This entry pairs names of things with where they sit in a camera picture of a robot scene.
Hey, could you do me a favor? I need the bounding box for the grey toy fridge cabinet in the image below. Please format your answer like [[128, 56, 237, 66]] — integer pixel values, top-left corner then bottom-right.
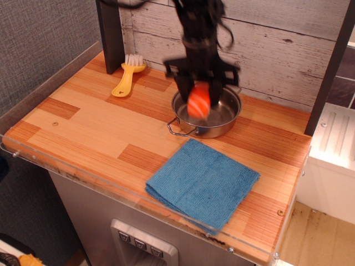
[[50, 172, 252, 265]]

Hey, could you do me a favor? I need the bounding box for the clear acrylic edge guard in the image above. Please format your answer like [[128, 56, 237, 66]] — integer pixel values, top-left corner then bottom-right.
[[3, 127, 311, 265]]

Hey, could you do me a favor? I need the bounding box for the white toy sink unit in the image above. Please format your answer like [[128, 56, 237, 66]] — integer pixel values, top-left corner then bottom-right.
[[296, 104, 354, 223]]

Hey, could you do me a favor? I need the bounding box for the blue folded cloth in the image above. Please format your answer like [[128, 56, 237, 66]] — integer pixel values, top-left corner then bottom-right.
[[145, 139, 260, 236]]

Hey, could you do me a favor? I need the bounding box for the dark grey right post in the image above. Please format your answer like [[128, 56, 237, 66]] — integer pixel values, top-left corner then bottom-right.
[[304, 0, 354, 136]]

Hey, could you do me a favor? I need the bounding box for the orange salmon sushi toy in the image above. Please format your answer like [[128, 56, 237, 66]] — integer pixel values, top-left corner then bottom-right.
[[187, 82, 211, 120]]

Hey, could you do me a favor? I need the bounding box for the yellow object at corner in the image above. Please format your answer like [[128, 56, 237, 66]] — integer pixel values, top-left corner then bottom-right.
[[18, 254, 44, 266]]

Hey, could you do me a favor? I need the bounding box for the stainless steel pot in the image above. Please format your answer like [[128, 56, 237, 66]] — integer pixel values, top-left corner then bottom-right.
[[167, 86, 242, 139]]

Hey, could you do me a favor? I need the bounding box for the silver dispenser panel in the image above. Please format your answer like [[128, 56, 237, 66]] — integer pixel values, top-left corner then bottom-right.
[[110, 219, 179, 265]]

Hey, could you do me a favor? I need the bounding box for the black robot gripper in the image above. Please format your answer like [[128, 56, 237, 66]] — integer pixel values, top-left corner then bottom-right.
[[164, 42, 240, 107]]

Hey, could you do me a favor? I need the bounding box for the yellow dish brush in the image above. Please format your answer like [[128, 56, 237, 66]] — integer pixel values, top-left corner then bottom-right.
[[111, 54, 146, 98]]

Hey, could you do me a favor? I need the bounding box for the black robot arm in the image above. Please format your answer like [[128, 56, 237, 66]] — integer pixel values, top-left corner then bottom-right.
[[164, 1, 240, 106]]

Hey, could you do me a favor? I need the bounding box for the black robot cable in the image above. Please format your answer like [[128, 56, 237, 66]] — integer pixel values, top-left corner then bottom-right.
[[215, 16, 235, 52]]

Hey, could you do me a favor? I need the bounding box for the dark grey post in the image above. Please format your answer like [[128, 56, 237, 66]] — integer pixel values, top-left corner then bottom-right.
[[304, 0, 354, 136], [96, 1, 125, 74]]

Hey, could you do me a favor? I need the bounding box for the dark grey left post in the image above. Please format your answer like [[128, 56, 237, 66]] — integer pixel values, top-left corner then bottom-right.
[[96, 1, 125, 74]]

